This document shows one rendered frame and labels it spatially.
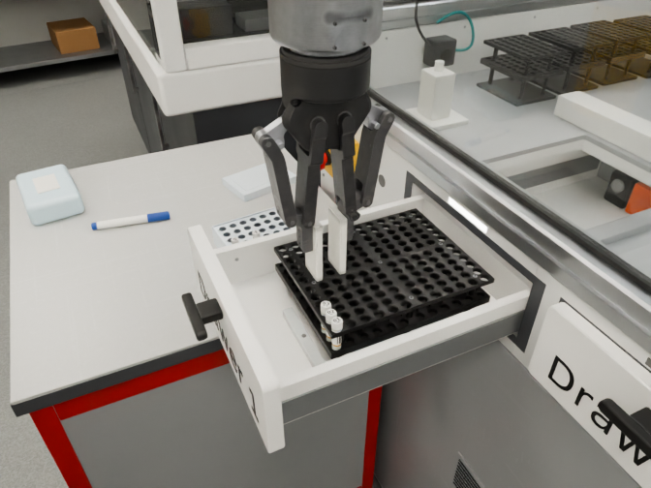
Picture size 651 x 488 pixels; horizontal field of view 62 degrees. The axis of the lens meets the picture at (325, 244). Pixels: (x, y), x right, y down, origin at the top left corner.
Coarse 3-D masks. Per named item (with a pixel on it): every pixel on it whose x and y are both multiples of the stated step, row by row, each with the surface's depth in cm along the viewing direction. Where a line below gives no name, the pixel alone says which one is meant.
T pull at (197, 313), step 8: (184, 296) 62; (192, 296) 62; (184, 304) 61; (192, 304) 61; (200, 304) 61; (208, 304) 61; (216, 304) 61; (192, 312) 60; (200, 312) 60; (208, 312) 60; (216, 312) 60; (192, 320) 59; (200, 320) 59; (208, 320) 60; (200, 328) 58; (200, 336) 57
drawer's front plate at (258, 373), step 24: (192, 240) 69; (216, 264) 64; (216, 288) 61; (240, 312) 57; (240, 336) 55; (240, 360) 57; (264, 360) 52; (240, 384) 62; (264, 384) 50; (264, 408) 51; (264, 432) 55
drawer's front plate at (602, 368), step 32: (544, 320) 60; (576, 320) 56; (544, 352) 61; (576, 352) 57; (608, 352) 53; (544, 384) 63; (576, 384) 58; (608, 384) 54; (640, 384) 50; (576, 416) 59; (608, 448) 56; (640, 480) 53
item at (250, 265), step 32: (448, 224) 78; (224, 256) 72; (256, 256) 74; (480, 256) 73; (256, 288) 74; (512, 288) 69; (256, 320) 69; (448, 320) 61; (480, 320) 63; (512, 320) 66; (288, 352) 65; (320, 352) 65; (352, 352) 57; (384, 352) 58; (416, 352) 60; (448, 352) 63; (288, 384) 54; (320, 384) 56; (352, 384) 58; (288, 416) 56
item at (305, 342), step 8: (288, 312) 69; (288, 320) 68; (296, 320) 68; (296, 328) 66; (304, 328) 67; (296, 336) 66; (304, 336) 65; (304, 344) 64; (312, 344) 64; (304, 352) 64; (312, 352) 63; (312, 360) 62; (320, 360) 62
